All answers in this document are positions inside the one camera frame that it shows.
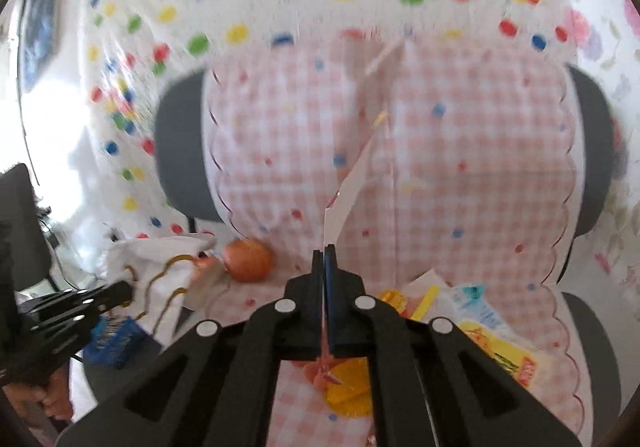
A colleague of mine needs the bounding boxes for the blue plastic basket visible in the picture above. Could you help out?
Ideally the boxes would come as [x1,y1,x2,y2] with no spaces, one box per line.
[82,314,152,371]

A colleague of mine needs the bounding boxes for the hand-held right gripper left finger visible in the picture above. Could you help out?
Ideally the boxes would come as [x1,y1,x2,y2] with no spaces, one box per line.
[57,249,328,447]

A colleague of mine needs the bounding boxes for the person's left hand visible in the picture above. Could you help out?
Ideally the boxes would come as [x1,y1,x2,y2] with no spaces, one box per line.
[34,371,74,424]

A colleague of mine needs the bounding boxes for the wall poster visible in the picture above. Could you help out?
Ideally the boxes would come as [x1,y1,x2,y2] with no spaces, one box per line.
[19,0,76,94]

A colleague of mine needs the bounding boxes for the floral cloth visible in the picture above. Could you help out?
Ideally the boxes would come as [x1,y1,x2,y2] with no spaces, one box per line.
[550,0,640,313]

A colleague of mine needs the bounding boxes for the white and blue packet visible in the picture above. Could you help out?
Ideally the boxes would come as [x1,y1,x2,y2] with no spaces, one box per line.
[439,283,507,329]

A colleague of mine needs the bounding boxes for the dark panel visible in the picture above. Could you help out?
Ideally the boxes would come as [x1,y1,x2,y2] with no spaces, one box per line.
[0,162,52,295]

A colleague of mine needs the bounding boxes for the red apple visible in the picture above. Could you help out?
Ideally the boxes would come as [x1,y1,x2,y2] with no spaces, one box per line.
[222,239,275,284]

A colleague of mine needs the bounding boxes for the pink checked cloth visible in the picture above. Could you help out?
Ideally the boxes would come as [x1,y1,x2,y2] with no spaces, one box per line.
[202,34,590,447]

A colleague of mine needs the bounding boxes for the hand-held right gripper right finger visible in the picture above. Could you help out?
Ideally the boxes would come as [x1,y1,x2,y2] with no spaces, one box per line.
[324,244,584,447]

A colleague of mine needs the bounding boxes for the yellow snack wrapper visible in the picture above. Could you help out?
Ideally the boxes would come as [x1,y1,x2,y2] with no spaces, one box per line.
[457,319,544,391]

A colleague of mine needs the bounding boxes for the round yellow wrapper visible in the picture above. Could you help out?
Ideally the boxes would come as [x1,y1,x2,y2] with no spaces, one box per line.
[377,289,409,316]

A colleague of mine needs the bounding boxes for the yellow plastic wrapper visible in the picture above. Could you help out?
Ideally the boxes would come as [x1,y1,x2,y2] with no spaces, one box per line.
[325,359,377,419]

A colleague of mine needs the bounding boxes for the white bag with gold cord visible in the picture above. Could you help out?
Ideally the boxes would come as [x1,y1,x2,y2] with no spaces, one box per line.
[106,233,217,330]

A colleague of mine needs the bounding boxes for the grey chair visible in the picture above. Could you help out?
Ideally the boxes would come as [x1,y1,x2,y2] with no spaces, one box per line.
[154,64,632,447]

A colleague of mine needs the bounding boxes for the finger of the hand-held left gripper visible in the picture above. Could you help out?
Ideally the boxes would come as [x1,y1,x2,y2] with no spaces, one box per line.
[17,280,136,365]

